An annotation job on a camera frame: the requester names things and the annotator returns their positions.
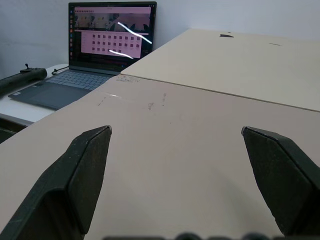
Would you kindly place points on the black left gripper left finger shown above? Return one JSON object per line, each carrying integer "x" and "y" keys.
{"x": 62, "y": 190}

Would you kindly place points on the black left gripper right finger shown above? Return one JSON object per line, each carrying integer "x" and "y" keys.
{"x": 282, "y": 180}

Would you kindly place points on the small black scrap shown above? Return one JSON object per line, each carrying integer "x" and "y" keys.
{"x": 226, "y": 35}

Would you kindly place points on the grey open laptop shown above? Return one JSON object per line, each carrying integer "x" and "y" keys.
{"x": 110, "y": 37}

